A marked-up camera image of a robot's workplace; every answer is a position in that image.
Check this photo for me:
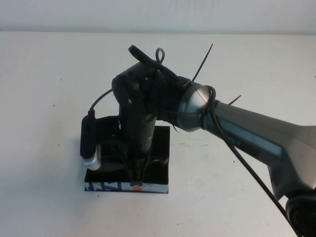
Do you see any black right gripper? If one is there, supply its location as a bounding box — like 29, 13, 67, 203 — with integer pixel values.
118, 107, 158, 186

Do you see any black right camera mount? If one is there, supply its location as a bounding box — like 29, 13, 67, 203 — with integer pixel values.
95, 116, 122, 149

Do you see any thin black right camera cable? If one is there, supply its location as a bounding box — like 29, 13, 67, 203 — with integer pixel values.
89, 86, 301, 237

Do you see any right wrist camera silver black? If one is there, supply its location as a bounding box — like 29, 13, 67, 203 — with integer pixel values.
79, 111, 103, 171

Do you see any long black zip tie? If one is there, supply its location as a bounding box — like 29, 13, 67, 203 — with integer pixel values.
192, 43, 214, 82

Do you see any black glasses case printed side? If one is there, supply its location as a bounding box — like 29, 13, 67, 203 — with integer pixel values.
83, 125, 171, 195

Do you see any thick black cable loop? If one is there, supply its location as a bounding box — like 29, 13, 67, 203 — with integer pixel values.
128, 44, 191, 84

